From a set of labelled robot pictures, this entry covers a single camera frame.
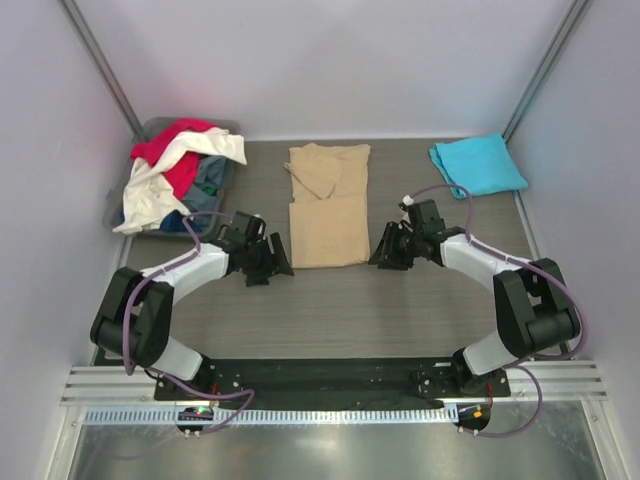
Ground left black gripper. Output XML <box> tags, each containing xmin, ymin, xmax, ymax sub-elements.
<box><xmin>244</xmin><ymin>232</ymin><xmax>293</xmax><ymax>286</ymax></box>

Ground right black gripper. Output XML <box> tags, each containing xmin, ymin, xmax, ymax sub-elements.
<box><xmin>369</xmin><ymin>221</ymin><xmax>423</xmax><ymax>271</ymax></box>

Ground beige t shirt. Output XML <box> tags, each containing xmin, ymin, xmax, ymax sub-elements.
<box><xmin>284</xmin><ymin>143</ymin><xmax>371</xmax><ymax>269</ymax></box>

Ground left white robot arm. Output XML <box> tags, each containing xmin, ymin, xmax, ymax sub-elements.
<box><xmin>90</xmin><ymin>232</ymin><xmax>294</xmax><ymax>400</ymax></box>

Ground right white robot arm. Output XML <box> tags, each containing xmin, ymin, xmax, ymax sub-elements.
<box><xmin>369</xmin><ymin>221</ymin><xmax>587</xmax><ymax>396</ymax></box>

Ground dark blue t shirt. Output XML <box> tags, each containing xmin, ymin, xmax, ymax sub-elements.
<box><xmin>159</xmin><ymin>211</ymin><xmax>202</xmax><ymax>234</ymax></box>

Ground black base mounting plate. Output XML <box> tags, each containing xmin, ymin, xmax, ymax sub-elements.
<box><xmin>184</xmin><ymin>357</ymin><xmax>511</xmax><ymax>402</ymax></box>

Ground grey blue t shirt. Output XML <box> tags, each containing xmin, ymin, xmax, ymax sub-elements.
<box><xmin>182</xmin><ymin>155</ymin><xmax>229</xmax><ymax>212</ymax></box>

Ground red t shirt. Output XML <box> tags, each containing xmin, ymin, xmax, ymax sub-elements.
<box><xmin>130</xmin><ymin>118</ymin><xmax>216</xmax><ymax>200</ymax></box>

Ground folded cyan t shirt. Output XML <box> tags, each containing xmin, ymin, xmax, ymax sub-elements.
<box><xmin>429</xmin><ymin>132</ymin><xmax>529</xmax><ymax>200</ymax></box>

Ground cream white t shirt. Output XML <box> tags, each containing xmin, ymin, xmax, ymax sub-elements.
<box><xmin>112</xmin><ymin>126</ymin><xmax>247</xmax><ymax>235</ymax></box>

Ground grey plastic bin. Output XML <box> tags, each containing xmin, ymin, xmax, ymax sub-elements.
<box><xmin>102</xmin><ymin>117</ymin><xmax>235</xmax><ymax>240</ymax></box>

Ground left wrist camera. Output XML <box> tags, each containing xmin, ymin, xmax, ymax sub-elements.
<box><xmin>224</xmin><ymin>211</ymin><xmax>266</xmax><ymax>245</ymax></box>

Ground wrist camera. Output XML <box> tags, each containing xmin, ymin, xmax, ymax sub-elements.
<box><xmin>406</xmin><ymin>199</ymin><xmax>446</xmax><ymax>236</ymax></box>
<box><xmin>224</xmin><ymin>211</ymin><xmax>266</xmax><ymax>245</ymax></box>

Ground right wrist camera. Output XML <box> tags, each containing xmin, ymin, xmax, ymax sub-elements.
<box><xmin>406</xmin><ymin>199</ymin><xmax>446</xmax><ymax>236</ymax></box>

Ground slotted cable duct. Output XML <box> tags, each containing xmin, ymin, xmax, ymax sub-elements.
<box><xmin>83</xmin><ymin>404</ymin><xmax>458</xmax><ymax>427</ymax></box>

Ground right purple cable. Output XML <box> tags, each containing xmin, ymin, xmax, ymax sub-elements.
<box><xmin>402</xmin><ymin>183</ymin><xmax>591</xmax><ymax>440</ymax></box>

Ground aluminium front rail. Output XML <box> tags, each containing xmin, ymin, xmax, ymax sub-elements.
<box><xmin>59</xmin><ymin>360</ymin><xmax>608</xmax><ymax>407</ymax></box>

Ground right aluminium frame post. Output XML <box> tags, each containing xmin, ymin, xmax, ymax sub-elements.
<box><xmin>502</xmin><ymin>0</ymin><xmax>593</xmax><ymax>143</ymax></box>

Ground aluminium frame post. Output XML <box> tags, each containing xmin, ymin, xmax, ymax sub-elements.
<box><xmin>502</xmin><ymin>0</ymin><xmax>593</xmax><ymax>143</ymax></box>
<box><xmin>58</xmin><ymin>0</ymin><xmax>143</xmax><ymax>136</ymax></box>

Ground left aluminium frame post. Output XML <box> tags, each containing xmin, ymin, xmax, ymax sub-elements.
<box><xmin>58</xmin><ymin>0</ymin><xmax>143</xmax><ymax>136</ymax></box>

